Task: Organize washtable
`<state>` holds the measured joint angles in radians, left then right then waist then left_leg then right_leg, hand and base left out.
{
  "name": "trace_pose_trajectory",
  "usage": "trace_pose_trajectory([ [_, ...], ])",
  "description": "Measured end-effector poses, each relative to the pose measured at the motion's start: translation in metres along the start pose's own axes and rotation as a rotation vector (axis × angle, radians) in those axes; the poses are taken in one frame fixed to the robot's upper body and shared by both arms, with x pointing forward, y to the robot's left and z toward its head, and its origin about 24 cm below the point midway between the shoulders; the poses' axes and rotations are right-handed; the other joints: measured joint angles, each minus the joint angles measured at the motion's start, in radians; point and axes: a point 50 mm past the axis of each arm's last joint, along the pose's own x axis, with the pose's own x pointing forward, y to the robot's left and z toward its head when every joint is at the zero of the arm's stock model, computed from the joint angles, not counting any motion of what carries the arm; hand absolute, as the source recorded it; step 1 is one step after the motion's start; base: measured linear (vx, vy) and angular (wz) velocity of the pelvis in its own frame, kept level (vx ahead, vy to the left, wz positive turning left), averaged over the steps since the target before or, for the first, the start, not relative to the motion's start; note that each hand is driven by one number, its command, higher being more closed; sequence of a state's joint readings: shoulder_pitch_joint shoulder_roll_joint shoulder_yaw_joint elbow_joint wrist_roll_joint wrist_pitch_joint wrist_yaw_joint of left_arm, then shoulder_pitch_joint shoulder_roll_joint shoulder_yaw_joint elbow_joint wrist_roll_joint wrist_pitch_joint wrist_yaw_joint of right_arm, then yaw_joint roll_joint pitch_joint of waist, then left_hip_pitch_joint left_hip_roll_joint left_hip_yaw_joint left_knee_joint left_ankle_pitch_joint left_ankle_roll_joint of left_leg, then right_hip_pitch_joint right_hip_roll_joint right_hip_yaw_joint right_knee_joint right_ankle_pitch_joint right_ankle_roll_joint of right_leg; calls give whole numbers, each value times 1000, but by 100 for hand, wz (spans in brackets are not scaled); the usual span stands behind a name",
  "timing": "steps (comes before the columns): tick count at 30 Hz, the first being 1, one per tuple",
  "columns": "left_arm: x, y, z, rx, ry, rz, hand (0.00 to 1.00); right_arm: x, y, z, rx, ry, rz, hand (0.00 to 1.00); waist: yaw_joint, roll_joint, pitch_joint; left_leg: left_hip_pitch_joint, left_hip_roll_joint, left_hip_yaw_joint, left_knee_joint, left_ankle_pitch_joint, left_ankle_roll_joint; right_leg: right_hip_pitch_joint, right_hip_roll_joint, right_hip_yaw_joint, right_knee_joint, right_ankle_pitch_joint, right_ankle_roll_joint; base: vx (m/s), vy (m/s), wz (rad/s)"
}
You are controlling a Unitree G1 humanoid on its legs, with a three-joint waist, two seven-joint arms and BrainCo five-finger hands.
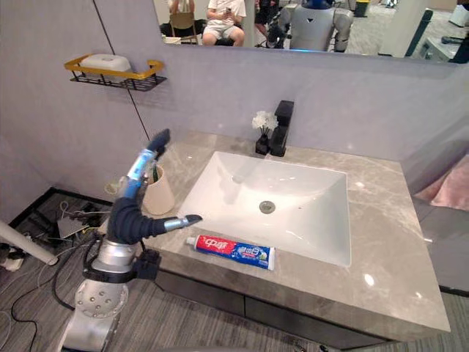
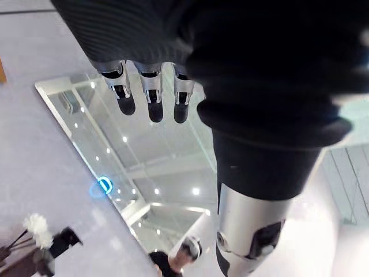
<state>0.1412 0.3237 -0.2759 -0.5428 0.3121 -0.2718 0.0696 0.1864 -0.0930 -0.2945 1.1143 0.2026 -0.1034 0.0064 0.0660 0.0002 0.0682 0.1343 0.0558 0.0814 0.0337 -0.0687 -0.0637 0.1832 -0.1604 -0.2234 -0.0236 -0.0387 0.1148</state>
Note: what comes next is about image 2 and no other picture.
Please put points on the left robot hand black cloth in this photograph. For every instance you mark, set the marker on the left robot hand black cloth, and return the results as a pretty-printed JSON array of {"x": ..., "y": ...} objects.
[{"x": 259, "y": 57}]

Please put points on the blue lit mirror touch button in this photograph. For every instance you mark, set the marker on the blue lit mirror touch button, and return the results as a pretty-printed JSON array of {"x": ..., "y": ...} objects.
[{"x": 101, "y": 186}]

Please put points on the person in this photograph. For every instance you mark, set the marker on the person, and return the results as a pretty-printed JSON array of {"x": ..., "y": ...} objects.
[{"x": 164, "y": 264}]

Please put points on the black angular object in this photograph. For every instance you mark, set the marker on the black angular object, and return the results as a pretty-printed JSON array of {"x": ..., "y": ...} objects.
[{"x": 64, "y": 242}]

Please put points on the white fluffy dried flower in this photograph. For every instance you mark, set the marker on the white fluffy dried flower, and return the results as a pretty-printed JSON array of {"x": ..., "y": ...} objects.
[{"x": 39, "y": 229}]

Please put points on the dark brown reed sticks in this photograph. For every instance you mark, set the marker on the dark brown reed sticks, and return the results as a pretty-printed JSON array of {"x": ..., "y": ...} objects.
[{"x": 15, "y": 242}]

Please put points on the large frameless wall mirror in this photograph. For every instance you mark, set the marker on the large frameless wall mirror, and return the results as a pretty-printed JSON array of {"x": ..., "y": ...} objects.
[{"x": 161, "y": 150}]

